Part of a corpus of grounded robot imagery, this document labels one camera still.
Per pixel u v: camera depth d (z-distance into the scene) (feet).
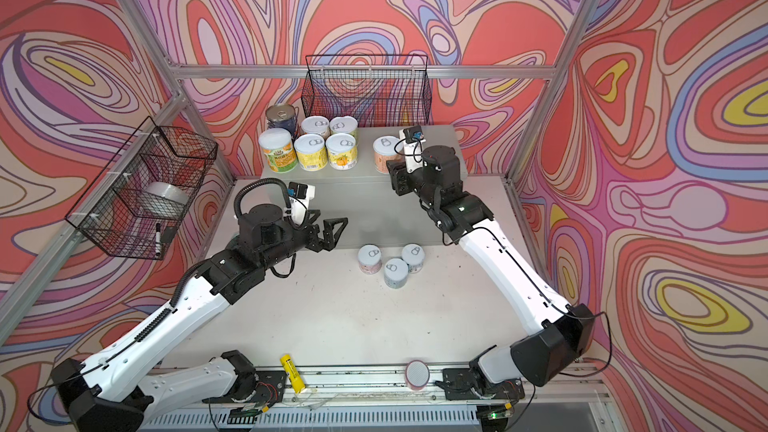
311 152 2.33
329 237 2.01
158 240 2.36
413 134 1.88
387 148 2.34
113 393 1.27
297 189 1.89
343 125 2.52
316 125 2.53
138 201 2.28
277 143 2.29
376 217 3.42
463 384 2.42
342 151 2.34
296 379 2.41
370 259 2.98
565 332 1.28
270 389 2.36
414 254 3.00
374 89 3.16
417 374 2.30
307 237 2.00
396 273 2.89
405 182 2.06
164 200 2.31
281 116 2.35
